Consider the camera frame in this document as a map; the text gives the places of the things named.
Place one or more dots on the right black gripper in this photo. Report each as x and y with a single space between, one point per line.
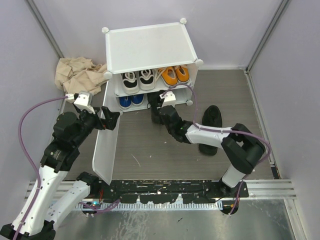
161 118

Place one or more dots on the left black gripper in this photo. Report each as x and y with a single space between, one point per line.
111 118

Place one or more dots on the black shoe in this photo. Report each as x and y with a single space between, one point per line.
155 103
212 118

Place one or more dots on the blue sneaker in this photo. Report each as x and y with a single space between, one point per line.
125 102
137 99

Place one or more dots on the black white sneaker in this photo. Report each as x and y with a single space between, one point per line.
130 83
146 79

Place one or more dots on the orange sneaker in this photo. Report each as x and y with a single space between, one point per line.
182 73
168 75

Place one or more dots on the white cabinet door panel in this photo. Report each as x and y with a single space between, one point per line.
104 153

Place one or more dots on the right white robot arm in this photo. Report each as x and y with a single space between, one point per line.
243 149

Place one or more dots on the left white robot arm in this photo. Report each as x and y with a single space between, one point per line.
39 219

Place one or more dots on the white plastic shoe cabinet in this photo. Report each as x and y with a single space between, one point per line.
150 47

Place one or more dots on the beige crumpled cloth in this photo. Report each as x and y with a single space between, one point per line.
74 75

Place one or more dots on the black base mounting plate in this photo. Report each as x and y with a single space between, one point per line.
168 191

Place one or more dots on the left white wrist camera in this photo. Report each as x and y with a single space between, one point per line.
82 101

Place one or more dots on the white slotted cable duct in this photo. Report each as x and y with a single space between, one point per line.
176 206

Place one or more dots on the left aluminium corner post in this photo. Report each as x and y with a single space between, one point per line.
44 27

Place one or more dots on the aluminium corner post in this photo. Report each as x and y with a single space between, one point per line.
44 27
283 5

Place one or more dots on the right aluminium corner post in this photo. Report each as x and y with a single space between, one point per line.
283 5

